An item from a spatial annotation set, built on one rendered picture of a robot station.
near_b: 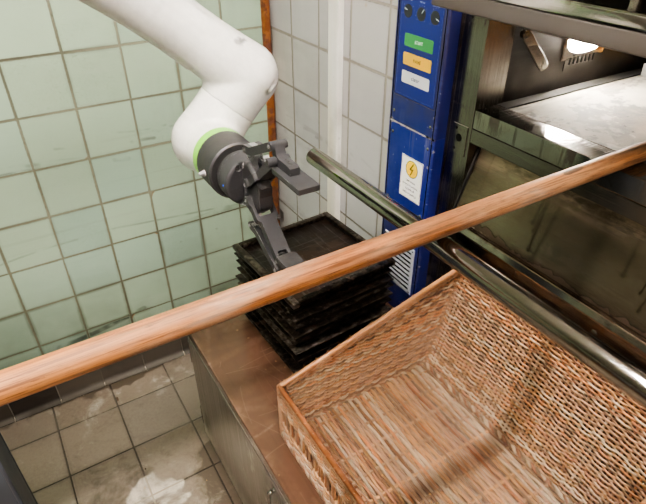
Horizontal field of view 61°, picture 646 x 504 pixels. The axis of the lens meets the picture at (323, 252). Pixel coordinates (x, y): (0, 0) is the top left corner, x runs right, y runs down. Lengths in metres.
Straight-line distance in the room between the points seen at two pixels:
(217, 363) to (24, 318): 0.83
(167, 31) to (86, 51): 0.82
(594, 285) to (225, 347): 0.86
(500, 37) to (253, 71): 0.48
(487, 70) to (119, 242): 1.29
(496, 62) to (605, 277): 0.45
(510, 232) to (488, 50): 0.35
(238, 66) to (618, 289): 0.72
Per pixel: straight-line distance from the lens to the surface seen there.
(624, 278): 1.03
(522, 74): 1.22
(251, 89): 0.92
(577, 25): 0.81
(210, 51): 0.90
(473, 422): 1.27
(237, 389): 1.32
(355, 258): 0.62
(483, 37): 1.12
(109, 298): 2.03
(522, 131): 1.08
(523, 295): 0.65
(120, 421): 2.10
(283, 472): 1.18
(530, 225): 1.12
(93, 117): 1.75
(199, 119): 0.92
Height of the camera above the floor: 1.56
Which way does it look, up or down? 35 degrees down
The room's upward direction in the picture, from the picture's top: straight up
